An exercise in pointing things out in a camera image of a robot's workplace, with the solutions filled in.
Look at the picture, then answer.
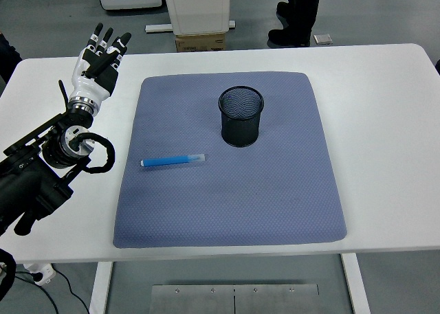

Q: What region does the white pedestal cabinet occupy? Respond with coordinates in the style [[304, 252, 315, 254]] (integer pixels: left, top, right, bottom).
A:
[[144, 0, 237, 36]]

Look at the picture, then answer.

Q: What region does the black floor cable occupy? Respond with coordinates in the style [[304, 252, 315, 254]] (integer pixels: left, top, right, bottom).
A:
[[13, 274, 60, 314], [51, 269, 91, 314]]

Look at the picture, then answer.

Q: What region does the blue marker with clear cap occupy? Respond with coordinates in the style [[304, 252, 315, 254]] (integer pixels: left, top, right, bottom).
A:
[[140, 153, 208, 169]]

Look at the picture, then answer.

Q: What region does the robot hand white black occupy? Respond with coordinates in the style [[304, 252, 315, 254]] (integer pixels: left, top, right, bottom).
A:
[[69, 22, 133, 106]]

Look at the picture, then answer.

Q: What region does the cardboard box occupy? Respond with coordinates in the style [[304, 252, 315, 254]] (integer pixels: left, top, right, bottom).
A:
[[175, 32, 227, 53]]

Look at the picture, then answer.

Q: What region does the white power strip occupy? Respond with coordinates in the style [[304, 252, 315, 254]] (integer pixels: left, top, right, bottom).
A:
[[23, 262, 56, 287]]

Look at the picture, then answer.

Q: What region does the white table leg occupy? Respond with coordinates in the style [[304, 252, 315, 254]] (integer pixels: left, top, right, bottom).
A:
[[88, 261, 115, 314], [340, 254, 371, 314]]

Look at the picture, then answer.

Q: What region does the blue-grey textured mat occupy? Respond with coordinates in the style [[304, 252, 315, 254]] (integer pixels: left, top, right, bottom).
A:
[[112, 71, 348, 249]]

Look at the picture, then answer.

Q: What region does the black mesh pen holder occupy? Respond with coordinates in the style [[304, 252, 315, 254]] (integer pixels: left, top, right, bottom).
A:
[[217, 85, 265, 148]]

